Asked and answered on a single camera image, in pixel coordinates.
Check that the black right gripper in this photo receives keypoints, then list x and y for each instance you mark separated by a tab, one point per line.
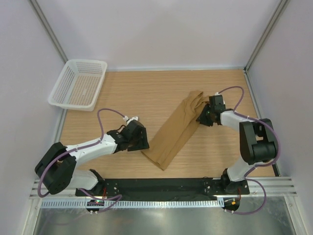
202	118

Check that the aluminium frame rail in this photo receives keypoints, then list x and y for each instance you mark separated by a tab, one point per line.
260	186

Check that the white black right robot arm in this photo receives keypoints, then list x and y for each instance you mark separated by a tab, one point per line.
258	142

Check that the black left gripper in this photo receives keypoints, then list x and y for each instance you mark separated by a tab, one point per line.
143	143

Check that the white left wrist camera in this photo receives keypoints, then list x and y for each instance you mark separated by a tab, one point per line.
129	119

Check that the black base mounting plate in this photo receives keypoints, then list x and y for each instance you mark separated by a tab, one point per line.
170	189

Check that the tan ribbed tank top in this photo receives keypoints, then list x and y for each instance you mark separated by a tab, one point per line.
176	130

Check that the white perforated plastic basket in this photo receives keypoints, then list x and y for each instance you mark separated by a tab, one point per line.
78	85

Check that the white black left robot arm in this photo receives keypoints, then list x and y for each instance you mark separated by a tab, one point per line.
58	167

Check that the slotted grey cable duct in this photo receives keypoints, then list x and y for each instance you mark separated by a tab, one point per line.
87	203

